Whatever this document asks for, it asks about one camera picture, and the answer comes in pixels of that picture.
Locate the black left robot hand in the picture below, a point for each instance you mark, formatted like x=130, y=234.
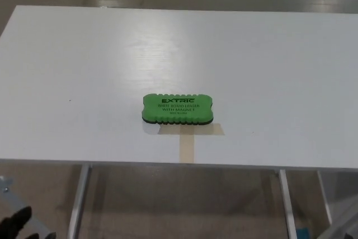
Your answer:
x=14, y=225

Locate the green whiteboard eraser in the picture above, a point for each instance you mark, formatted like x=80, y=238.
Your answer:
x=176, y=108

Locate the grey metal frame bracket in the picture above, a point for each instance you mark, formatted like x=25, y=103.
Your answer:
x=16, y=197

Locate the blue textured item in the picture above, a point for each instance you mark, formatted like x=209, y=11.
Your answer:
x=299, y=234

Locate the white table leg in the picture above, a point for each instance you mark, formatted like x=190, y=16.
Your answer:
x=79, y=202
x=288, y=205
x=325, y=197

